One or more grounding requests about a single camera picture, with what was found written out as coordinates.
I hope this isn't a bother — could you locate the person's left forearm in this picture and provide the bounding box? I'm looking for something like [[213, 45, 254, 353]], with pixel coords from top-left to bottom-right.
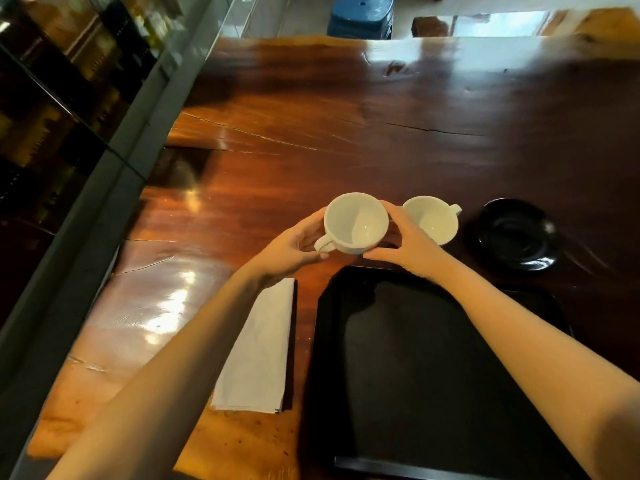
[[47, 265, 271, 480]]

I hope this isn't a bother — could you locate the black saucer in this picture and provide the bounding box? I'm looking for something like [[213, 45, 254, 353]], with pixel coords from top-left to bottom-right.
[[476, 198, 560, 272]]

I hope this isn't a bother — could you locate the black rectangular tray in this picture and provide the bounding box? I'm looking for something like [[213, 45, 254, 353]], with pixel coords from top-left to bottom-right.
[[302, 265, 591, 480]]

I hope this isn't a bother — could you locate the glass display cabinet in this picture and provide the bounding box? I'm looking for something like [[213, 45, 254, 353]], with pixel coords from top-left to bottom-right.
[[0, 0, 261, 385]]

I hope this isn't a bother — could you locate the white ceramic cup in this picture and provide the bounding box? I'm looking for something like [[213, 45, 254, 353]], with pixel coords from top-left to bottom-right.
[[314, 192, 390, 256], [402, 196, 463, 246]]

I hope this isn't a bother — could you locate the person's left hand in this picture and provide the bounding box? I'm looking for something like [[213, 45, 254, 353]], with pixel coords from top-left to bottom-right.
[[248, 207, 331, 286]]

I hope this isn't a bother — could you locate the person's right forearm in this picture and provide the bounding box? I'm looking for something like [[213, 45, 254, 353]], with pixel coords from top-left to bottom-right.
[[432, 252, 640, 480]]

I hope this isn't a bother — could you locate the person's right hand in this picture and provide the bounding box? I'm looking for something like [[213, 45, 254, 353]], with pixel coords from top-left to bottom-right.
[[362, 200, 451, 282]]

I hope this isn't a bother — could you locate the folded white cloth napkin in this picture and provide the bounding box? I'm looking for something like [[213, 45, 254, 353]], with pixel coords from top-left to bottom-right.
[[210, 278, 298, 414]]

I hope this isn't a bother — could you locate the blue plastic stool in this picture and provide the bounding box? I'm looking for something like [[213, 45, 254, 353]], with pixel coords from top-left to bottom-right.
[[327, 0, 395, 40]]

